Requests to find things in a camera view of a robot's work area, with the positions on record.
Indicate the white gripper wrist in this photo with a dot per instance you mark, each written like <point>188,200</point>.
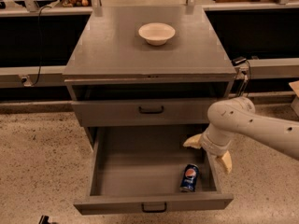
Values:
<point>209,146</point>

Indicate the blue pepsi can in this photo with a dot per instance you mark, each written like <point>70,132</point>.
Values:
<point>189,179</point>

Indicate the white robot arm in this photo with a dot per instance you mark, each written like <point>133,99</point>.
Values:
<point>237,115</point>

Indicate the open grey middle drawer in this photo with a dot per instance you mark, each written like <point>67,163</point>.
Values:
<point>138,169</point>

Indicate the closed grey top drawer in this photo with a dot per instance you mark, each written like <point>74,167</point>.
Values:
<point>142,112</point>

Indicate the grey drawer cabinet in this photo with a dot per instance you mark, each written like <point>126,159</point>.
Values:
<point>113,62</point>

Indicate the black power adapter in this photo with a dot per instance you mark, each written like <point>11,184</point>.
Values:
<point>239,60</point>

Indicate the white ceramic bowl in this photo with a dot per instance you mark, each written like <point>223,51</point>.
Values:
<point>156,34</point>

